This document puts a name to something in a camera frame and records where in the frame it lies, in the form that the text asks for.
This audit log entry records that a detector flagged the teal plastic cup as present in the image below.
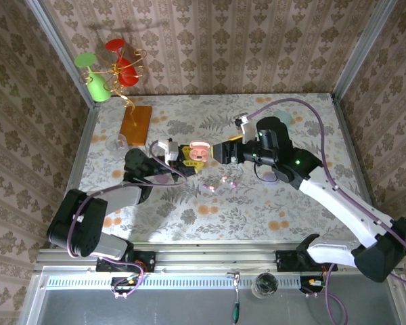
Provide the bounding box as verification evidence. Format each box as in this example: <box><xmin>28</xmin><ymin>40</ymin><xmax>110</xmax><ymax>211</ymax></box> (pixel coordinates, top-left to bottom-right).
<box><xmin>273</xmin><ymin>110</ymin><xmax>294</xmax><ymax>126</ymax></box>

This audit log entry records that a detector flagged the clear glass cup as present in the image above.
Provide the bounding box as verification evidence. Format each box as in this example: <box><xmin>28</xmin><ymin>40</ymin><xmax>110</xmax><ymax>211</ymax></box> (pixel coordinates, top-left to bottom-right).
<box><xmin>105</xmin><ymin>133</ymin><xmax>129</xmax><ymax>153</ymax></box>

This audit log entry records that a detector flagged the wooden base board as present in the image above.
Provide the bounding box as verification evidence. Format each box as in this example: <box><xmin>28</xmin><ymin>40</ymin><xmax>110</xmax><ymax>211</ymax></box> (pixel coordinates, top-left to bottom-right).
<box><xmin>119</xmin><ymin>105</ymin><xmax>154</xmax><ymax>147</ymax></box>

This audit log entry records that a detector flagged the green wine glass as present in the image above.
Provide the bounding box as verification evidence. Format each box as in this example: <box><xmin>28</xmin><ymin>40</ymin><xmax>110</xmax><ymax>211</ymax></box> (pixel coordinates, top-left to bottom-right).
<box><xmin>74</xmin><ymin>52</ymin><xmax>112</xmax><ymax>102</ymax></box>

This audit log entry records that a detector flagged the red wine glass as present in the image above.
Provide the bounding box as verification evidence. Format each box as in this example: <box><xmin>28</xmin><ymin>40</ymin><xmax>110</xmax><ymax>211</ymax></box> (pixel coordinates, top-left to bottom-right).
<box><xmin>104</xmin><ymin>38</ymin><xmax>139</xmax><ymax>88</ymax></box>

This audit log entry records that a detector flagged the black connector block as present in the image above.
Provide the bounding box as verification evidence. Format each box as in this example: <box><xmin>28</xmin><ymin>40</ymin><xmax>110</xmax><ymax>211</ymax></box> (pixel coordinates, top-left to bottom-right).
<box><xmin>110</xmin><ymin>276</ymin><xmax>143</xmax><ymax>295</ymax></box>
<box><xmin>299</xmin><ymin>276</ymin><xmax>325</xmax><ymax>295</ymax></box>

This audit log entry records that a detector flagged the clear glass jar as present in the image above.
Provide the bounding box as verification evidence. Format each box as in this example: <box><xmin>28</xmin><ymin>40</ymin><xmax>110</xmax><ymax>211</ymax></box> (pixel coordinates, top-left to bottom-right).
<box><xmin>252</xmin><ymin>272</ymin><xmax>280</xmax><ymax>299</ymax></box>

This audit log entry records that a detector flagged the grey metal trough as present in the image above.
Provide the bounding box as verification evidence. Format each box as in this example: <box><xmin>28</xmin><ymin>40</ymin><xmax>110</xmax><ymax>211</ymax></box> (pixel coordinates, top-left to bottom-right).
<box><xmin>20</xmin><ymin>267</ymin><xmax>406</xmax><ymax>325</ymax></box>

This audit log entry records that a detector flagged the thin black cable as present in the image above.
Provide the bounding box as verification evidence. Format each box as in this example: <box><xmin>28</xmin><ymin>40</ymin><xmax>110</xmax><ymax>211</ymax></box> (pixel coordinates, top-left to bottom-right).
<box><xmin>252</xmin><ymin>162</ymin><xmax>279</xmax><ymax>183</ymax></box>

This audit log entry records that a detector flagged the aluminium table side rail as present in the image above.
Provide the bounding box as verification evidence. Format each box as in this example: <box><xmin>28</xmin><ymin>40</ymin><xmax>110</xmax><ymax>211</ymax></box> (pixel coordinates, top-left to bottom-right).
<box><xmin>330</xmin><ymin>93</ymin><xmax>376</xmax><ymax>213</ymax></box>
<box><xmin>63</xmin><ymin>103</ymin><xmax>102</xmax><ymax>204</ymax></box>

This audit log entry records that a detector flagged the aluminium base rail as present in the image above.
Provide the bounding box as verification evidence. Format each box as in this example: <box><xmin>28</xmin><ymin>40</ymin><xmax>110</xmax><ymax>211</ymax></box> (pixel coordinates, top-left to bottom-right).
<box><xmin>33</xmin><ymin>239</ymin><xmax>405</xmax><ymax>274</ymax></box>

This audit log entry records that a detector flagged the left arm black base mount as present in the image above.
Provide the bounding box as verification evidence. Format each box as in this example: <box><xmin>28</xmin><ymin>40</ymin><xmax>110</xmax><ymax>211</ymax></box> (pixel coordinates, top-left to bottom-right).
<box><xmin>95</xmin><ymin>251</ymin><xmax>156</xmax><ymax>274</ymax></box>

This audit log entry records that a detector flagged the gold wire glass rack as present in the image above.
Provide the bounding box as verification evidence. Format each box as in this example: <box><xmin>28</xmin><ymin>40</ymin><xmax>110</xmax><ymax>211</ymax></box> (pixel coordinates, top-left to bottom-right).
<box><xmin>78</xmin><ymin>48</ymin><xmax>149</xmax><ymax>128</ymax></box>

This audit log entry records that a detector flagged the slotted cable duct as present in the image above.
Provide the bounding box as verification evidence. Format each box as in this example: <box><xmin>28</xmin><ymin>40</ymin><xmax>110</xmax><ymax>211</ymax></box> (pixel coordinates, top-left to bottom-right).
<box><xmin>42</xmin><ymin>272</ymin><xmax>325</xmax><ymax>290</ymax></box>

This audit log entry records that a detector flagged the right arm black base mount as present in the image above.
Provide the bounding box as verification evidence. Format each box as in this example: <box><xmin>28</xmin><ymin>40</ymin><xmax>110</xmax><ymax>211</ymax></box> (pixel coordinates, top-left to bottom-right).
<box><xmin>275</xmin><ymin>249</ymin><xmax>338</xmax><ymax>274</ymax></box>

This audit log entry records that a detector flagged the aluminium corner post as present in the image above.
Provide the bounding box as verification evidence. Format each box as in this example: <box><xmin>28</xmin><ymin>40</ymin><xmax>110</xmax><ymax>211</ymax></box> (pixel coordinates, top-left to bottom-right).
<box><xmin>330</xmin><ymin>0</ymin><xmax>399</xmax><ymax>100</ymax></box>
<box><xmin>24</xmin><ymin>0</ymin><xmax>102</xmax><ymax>108</ymax></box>

